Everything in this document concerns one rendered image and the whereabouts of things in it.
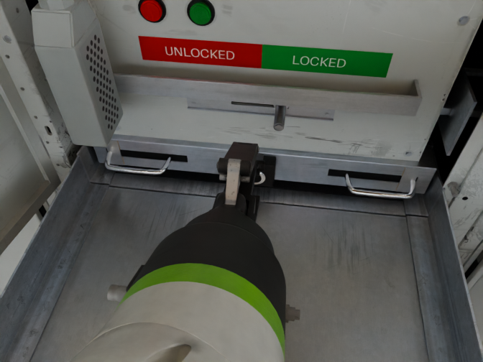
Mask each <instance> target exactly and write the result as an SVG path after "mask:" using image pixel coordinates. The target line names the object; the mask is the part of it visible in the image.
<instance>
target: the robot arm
mask: <svg viewBox="0 0 483 362"><path fill-rule="evenodd" d="M263 158H264V154H263V153H259V146H258V144H253V143H244V142H235V141H234V142H233V144H232V145H231V147H230V148H229V150H228V152H227V153H226V155H225V157H224V158H219V161H217V164H216V168H217V170H218V173H220V175H219V179H220V180H226V185H225V188H224V191H223V192H220V193H218V194H217V195H216V199H215V201H214V204H213V208H212V209H211V210H209V211H208V212H206V213H204V214H202V215H199V216H198V217H196V218H194V219H193V220H191V221H190V222H189V223H188V224H187V225H186V226H185V227H182V228H180V229H178V230H176V231H174V232H172V233H171V234H170V235H169V236H167V237H166V238H165V239H164V240H162V241H161V242H160V244H159V245H158V246H157V248H156V249H155V250H154V251H153V253H152V255H151V256H150V258H149V259H148V261H147V263H146V264H145V265H141V266H140V268H139V269H138V271H137V273H136V274H135V275H134V277H133V278H132V280H131V281H130V283H129V284H128V286H121V285H120V286H119V285H115V284H111V285H110V287H109V290H108V294H107V298H108V300H111V301H114V300H115V301H117V302H120V303H119V305H118V306H117V308H116V309H115V310H114V313H113V314H112V316H111V317H110V318H109V320H108V321H107V322H106V324H105V325H104V326H103V327H102V328H101V330H100V331H99V332H98V333H97V334H96V336H95V337H94V338H93V339H92V340H91V341H90V342H89V343H88V344H87V345H86V346H85V347H84V348H83V349H82V350H81V351H80V353H78V354H77V355H76V356H75V357H74V358H72V359H71V360H70V361H69V362H285V323H286V322H287V323H288V321H295V320H300V310H296V309H295V307H290V305H286V284H285V276H284V273H283V270H282V267H281V266H280V263H279V261H278V260H277V258H276V256H275V252H274V249H273V246H272V243H271V241H270V239H269V237H268V235H267V234H266V233H265V231H264V230H263V229H262V228H261V227H260V226H259V225H258V224H257V223H256V220H257V214H258V209H259V202H260V196H259V195H252V192H253V188H254V181H255V177H259V174H260V172H264V170H265V161H264V160H263Z"/></svg>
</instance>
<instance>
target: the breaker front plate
mask: <svg viewBox="0 0 483 362"><path fill-rule="evenodd" d="M86 1H87V3H88V5H89V6H90V7H91V9H92V10H93V12H94V14H95V15H96V17H97V18H98V20H99V23H100V26H101V31H102V35H103V39H104V42H105V46H106V50H107V53H108V56H109V61H110V64H111V69H112V72H113V73H124V74H134V75H152V76H162V77H171V78H190V79H199V80H217V81H227V82H236V83H254V84H264V85H282V86H292V87H301V88H320V89H329V90H339V91H357V92H367V93H385V94H395V95H404V96H408V95H409V92H410V89H411V87H412V84H413V81H414V80H418V83H419V86H420V91H421V95H422V98H423V99H422V101H421V103H420V107H419V109H418V112H417V114H416V116H402V115H392V114H383V113H366V112H357V111H340V110H331V109H322V108H304V107H295V106H288V108H287V109H286V110H285V125H284V129H283V130H282V131H276V130H274V127H273V126H274V120H275V107H274V106H271V105H262V104H253V103H236V102H231V101H216V100H206V99H197V98H180V97H171V96H154V95H145V94H136V93H118V94H119V99H120V102H121V107H122V110H123V116H122V118H121V120H120V122H119V124H118V126H117V128H116V130H115V132H114V134H121V135H130V136H145V137H153V138H161V139H177V140H186V141H201V142H209V143H217V144H233V142H234V141H235V142H244V143H253V144H258V146H259V147H265V148H273V149H289V150H298V151H306V152H321V153H329V154H345V155H353V156H362V157H377V158H385V159H401V160H409V161H418V158H419V156H420V153H421V152H422V149H423V147H424V145H425V142H426V140H427V138H428V135H429V134H430V132H431V129H432V127H433V124H434V122H435V120H436V117H437V115H438V112H439V111H440V109H441V106H442V104H443V102H444V99H445V97H446V95H447V93H448V91H449V88H450V86H451V84H452V81H453V79H454V77H455V74H456V72H457V70H458V68H459V66H460V64H461V61H462V59H463V56H464V54H465V52H466V49H467V47H468V46H469V43H470V41H471V39H472V36H473V34H474V31H475V29H476V28H477V25H478V23H479V20H480V18H481V16H482V13H483V0H209V1H210V2H211V3H212V4H213V7H214V9H215V17H214V19H213V21H212V22H211V23H210V24H209V25H206V26H199V25H197V24H194V23H193V22H192V21H191V20H190V19H189V17H188V14H187V7H188V4H189V3H190V1H191V0H162V1H163V2H164V4H165V7H166V15H165V18H164V19H163V20H162V21H161V22H158V23H152V22H148V21H147V20H146V19H144V18H143V17H142V15H141V14H140V13H139V10H138V4H139V1H140V0H86ZM138 36H145V37H165V38H176V39H187V40H207V41H218V42H238V43H249V44H260V45H280V46H291V47H311V48H322V49H333V50H353V51H364V52H384V53H393V55H392V59H391V62H390V66H389V69H388V71H387V76H386V78H379V77H369V76H359V75H340V74H330V73H311V72H301V71H291V70H272V69H262V68H243V67H233V66H223V65H204V64H194V63H184V62H165V61H155V60H143V59H142V52H141V48H140V44H139V38H138Z"/></svg>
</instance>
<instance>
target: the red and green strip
mask: <svg viewBox="0 0 483 362"><path fill-rule="evenodd" d="M138 38H139V44H140V48H141V52H142V59H143V60H155V61H165V62H184V63H194V64H204V65H223V66H233V67H243V68H262V69H272V70H291V71H301V72H311V73H330V74H340V75H359V76H369V77H379V78H386V76H387V71H388V69H389V66H390V62H391V59H392V55H393V53H384V52H364V51H353V50H333V49H322V48H311V47H291V46H280V45H260V44H249V43H238V42H218V41H207V40H187V39H176V38H165V37H145V36H138Z"/></svg>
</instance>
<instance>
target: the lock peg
mask: <svg viewBox="0 0 483 362"><path fill-rule="evenodd" d="M273 106H274V107H275V120H274V126H273V127H274V130H276V131H282V130H283V129H284V125H285V110H286V109H287V108H288V106H278V105H273Z"/></svg>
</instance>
